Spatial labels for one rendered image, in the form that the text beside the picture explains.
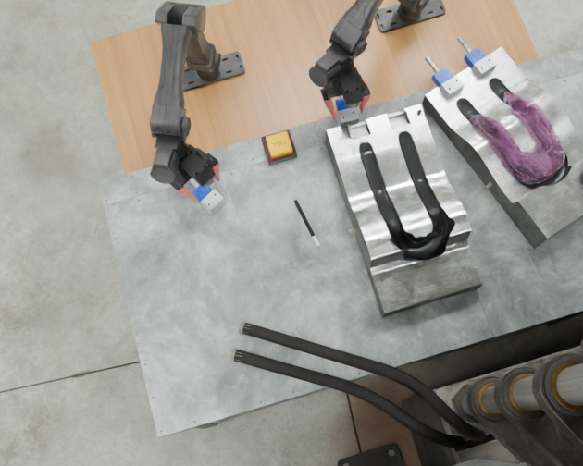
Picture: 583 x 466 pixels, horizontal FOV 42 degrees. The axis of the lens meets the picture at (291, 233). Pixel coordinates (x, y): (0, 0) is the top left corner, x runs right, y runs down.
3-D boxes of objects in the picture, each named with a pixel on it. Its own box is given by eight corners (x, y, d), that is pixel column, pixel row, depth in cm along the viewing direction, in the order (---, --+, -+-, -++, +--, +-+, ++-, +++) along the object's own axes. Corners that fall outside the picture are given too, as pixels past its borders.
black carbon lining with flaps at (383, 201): (354, 147, 198) (356, 133, 188) (412, 131, 199) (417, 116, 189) (396, 271, 189) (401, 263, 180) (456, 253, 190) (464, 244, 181)
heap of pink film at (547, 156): (461, 120, 200) (467, 108, 193) (514, 87, 202) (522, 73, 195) (521, 198, 194) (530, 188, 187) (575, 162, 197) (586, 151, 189)
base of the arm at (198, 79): (243, 59, 204) (236, 38, 206) (172, 80, 203) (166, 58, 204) (245, 73, 211) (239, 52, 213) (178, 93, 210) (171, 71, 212)
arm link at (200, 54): (214, 75, 202) (194, 25, 170) (189, 72, 203) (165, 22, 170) (217, 53, 203) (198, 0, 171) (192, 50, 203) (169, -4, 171)
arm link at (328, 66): (329, 95, 187) (341, 63, 177) (303, 75, 189) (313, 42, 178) (356, 71, 193) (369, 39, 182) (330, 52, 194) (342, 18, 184)
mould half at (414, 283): (325, 142, 205) (327, 123, 192) (415, 117, 207) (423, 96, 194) (381, 316, 193) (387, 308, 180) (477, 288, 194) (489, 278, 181)
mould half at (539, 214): (421, 103, 208) (427, 85, 197) (496, 55, 211) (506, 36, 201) (534, 249, 197) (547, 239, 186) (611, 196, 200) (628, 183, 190)
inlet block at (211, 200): (179, 183, 203) (176, 177, 198) (192, 171, 204) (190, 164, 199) (212, 216, 201) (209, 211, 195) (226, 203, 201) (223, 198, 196)
